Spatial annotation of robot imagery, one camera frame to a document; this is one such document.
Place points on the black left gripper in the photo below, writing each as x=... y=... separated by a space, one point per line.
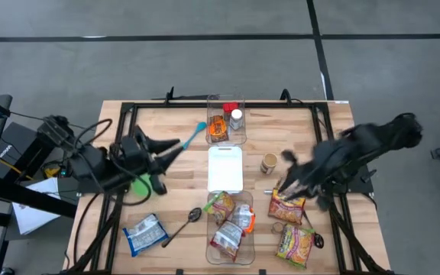
x=138 y=156

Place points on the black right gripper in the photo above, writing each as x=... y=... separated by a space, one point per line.
x=321 y=168

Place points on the red ramen packet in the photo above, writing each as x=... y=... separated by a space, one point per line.
x=286 y=210
x=225 y=238

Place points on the tan-lid jar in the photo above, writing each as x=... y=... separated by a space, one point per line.
x=269 y=163

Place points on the small clear glass jar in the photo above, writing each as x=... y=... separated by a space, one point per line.
x=277 y=228

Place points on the blue plastic spoon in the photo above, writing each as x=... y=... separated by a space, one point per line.
x=201 y=127

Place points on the black metal spoon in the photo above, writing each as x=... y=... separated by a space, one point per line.
x=318 y=240
x=195 y=214

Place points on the green-edged ramen packet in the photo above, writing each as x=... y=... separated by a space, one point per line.
x=222 y=208
x=294 y=246

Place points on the blue ramen packet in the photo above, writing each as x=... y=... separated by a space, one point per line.
x=144 y=234

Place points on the red-lid spice jar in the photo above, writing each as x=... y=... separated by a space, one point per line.
x=230 y=107

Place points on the white-lid spice jar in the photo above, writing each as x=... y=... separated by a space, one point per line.
x=236 y=114

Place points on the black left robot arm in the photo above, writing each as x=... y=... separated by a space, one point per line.
x=88 y=164

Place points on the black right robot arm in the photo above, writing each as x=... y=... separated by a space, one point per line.
x=376 y=141

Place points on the green plastic bowl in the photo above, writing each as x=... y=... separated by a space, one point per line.
x=139 y=189

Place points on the white cutting board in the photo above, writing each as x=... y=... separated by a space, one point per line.
x=225 y=170

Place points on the small clear plastic bin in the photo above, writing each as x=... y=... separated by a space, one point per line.
x=239 y=135

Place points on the large clear plastic bin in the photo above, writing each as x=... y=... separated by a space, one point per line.
x=248 y=252

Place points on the black side cart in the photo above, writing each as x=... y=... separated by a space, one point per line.
x=33 y=196

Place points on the white paper sheet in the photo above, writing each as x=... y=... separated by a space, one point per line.
x=33 y=217

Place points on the black frame clamp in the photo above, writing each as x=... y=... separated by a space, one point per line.
x=170 y=97
x=262 y=272
x=285 y=96
x=180 y=272

